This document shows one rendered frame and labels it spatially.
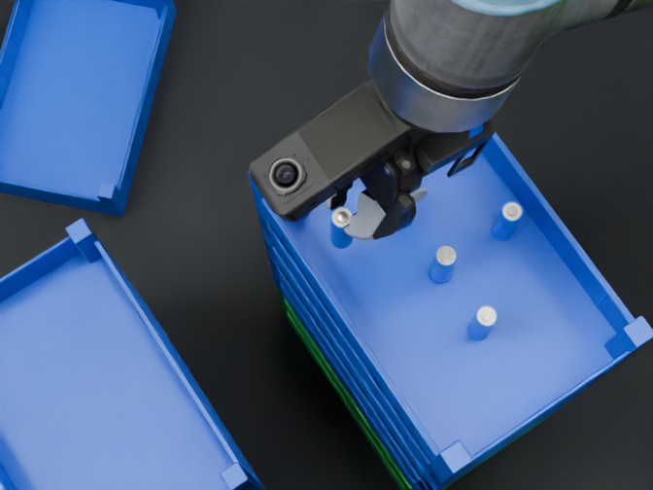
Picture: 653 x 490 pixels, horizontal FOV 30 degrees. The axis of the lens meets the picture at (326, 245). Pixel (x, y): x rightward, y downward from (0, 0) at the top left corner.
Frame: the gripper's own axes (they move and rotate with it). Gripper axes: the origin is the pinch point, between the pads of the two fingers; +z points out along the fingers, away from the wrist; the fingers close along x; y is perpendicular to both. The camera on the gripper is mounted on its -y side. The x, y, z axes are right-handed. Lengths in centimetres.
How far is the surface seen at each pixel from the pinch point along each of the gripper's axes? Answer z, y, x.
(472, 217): 11.0, 15.5, -2.9
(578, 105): 49, 60, 11
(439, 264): 6.7, 8.0, -5.9
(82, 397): 36.5, -17.8, 6.4
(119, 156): 63, 7, 39
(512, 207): 4.3, 15.4, -5.3
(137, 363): 34.9, -11.7, 6.2
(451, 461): 7.5, -0.8, -19.6
